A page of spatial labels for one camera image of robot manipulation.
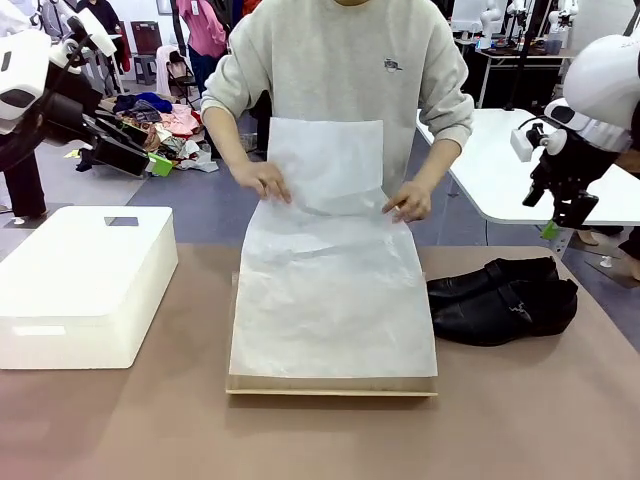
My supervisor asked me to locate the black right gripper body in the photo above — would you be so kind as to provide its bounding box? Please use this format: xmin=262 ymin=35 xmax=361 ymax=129
xmin=530 ymin=130 xmax=622 ymax=196

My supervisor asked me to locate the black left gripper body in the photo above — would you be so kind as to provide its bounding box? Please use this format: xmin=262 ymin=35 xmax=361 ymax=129
xmin=29 ymin=82 xmax=101 ymax=147

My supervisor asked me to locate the black leather dress shoe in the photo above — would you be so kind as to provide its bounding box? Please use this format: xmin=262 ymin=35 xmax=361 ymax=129
xmin=426 ymin=256 xmax=560 ymax=311
xmin=430 ymin=278 xmax=580 ymax=348

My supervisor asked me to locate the white tissue paper sheet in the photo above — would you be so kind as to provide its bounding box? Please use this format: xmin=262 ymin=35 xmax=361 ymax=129
xmin=228 ymin=116 xmax=439 ymax=380

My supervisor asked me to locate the person's right forearm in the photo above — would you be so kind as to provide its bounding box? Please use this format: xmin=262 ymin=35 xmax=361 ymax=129
xmin=202 ymin=107 xmax=251 ymax=174

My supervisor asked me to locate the person's left forearm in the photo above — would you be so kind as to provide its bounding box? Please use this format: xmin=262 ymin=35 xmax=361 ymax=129
xmin=414 ymin=138 xmax=462 ymax=190

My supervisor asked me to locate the white foam box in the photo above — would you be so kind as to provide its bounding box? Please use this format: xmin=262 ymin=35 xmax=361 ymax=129
xmin=0 ymin=205 xmax=180 ymax=371

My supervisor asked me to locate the tan cardboard shoe box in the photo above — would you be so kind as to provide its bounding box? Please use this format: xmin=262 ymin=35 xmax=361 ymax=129
xmin=225 ymin=269 xmax=440 ymax=397

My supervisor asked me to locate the person's left hand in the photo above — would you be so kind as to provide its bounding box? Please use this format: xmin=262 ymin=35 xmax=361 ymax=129
xmin=382 ymin=180 xmax=432 ymax=224

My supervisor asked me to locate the person's right hand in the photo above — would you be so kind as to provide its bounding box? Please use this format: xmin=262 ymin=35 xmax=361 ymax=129
xmin=230 ymin=160 xmax=293 ymax=205

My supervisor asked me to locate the pile of colourful clothes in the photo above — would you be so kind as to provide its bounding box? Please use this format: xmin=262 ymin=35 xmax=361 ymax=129
xmin=97 ymin=92 xmax=221 ymax=174

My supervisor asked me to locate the white background table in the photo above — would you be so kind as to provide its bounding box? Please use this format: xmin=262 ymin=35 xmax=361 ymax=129
xmin=415 ymin=107 xmax=640 ymax=226

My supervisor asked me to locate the small grey background stool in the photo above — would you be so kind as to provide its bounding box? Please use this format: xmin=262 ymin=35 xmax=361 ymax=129
xmin=133 ymin=53 xmax=160 ymax=85

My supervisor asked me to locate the folding chair with clothes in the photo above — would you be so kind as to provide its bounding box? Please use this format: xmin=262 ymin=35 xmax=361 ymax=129
xmin=157 ymin=44 xmax=199 ymax=104

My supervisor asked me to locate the black tripod pole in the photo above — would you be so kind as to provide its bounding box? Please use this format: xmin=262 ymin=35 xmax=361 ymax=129
xmin=504 ymin=0 xmax=540 ymax=111

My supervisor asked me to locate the background person in pink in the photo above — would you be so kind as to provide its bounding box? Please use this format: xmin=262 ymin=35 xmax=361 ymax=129
xmin=177 ymin=0 xmax=230 ymax=96

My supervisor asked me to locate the background desk with robots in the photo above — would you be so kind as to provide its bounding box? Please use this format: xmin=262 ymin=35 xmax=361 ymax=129
xmin=469 ymin=42 xmax=576 ymax=109

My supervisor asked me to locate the person in grey sweatshirt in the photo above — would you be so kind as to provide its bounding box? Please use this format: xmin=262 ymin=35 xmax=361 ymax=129
xmin=201 ymin=0 xmax=475 ymax=201

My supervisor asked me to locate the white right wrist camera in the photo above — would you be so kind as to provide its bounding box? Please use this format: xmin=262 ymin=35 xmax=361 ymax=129
xmin=510 ymin=121 xmax=569 ymax=164

